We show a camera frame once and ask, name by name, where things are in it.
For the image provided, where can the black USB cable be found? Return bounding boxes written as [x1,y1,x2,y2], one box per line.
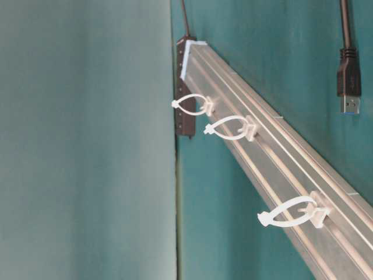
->
[337,0,363,115]

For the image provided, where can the black USB hub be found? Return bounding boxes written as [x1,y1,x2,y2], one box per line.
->
[174,36,196,139]

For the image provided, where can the white cable ring far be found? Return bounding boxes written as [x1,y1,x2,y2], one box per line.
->
[171,93,220,116]

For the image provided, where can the white cable ring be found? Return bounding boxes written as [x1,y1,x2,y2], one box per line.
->
[203,114,258,142]
[171,93,220,116]
[257,191,332,229]

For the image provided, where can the white cable ring middle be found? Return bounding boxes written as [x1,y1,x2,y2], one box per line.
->
[203,114,258,142]

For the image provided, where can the aluminium rail profile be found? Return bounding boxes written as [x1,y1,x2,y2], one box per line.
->
[181,40,372,279]

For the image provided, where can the white cable ring near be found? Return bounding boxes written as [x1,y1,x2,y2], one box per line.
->
[257,191,332,229]

